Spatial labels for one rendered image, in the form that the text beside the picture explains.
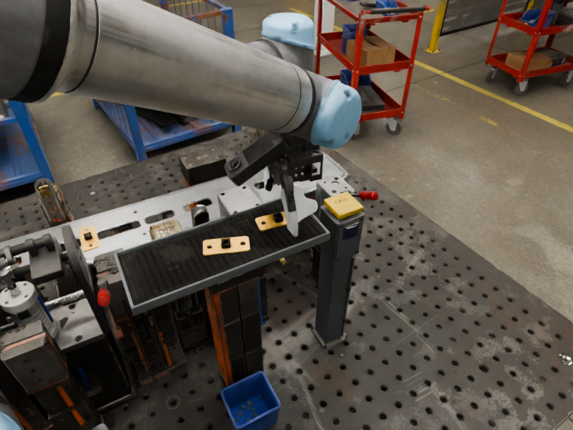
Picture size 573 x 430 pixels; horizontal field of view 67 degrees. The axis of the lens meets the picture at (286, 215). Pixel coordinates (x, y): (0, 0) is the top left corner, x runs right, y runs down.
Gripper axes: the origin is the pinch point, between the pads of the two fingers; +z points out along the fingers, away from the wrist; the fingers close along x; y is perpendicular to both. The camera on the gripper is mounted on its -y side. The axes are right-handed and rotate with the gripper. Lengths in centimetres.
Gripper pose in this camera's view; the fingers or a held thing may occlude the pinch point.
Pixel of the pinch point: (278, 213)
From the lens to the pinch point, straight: 82.8
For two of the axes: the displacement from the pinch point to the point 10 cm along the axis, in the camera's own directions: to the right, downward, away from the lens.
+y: 9.4, -2.3, 2.7
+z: 0.0, 7.6, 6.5
